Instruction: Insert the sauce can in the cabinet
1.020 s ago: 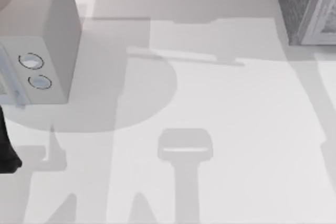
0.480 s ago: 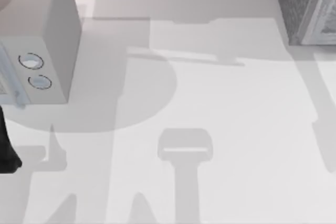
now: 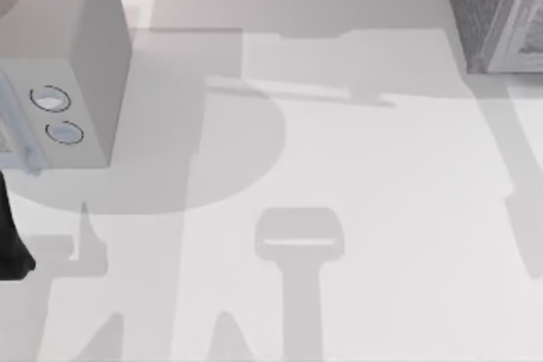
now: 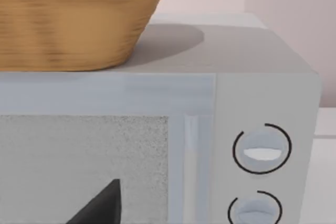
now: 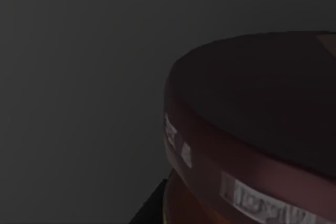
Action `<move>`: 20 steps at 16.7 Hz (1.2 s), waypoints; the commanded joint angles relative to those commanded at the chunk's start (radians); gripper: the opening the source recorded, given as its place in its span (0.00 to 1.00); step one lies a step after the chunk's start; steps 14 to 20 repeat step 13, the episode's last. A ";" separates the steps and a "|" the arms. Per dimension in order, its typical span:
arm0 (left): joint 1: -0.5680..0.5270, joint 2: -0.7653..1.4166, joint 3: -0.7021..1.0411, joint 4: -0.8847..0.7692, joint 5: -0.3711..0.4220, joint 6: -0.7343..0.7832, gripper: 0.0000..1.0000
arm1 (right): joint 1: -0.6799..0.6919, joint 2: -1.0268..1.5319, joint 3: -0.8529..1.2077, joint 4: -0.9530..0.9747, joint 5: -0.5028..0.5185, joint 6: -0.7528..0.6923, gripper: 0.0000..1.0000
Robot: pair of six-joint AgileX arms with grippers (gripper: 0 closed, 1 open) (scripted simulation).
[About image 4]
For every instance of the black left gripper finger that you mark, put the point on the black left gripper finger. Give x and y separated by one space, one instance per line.
105 205

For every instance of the pale microwave door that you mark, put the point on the pale microwave door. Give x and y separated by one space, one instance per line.
105 98

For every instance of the pale round microwave knob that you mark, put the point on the pale round microwave knob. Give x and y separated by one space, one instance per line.
262 148
255 209

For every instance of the woven wicker basket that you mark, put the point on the woven wicker basket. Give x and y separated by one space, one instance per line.
65 19

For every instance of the pale microwave oven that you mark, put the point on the pale microwave oven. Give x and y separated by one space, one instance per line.
262 90

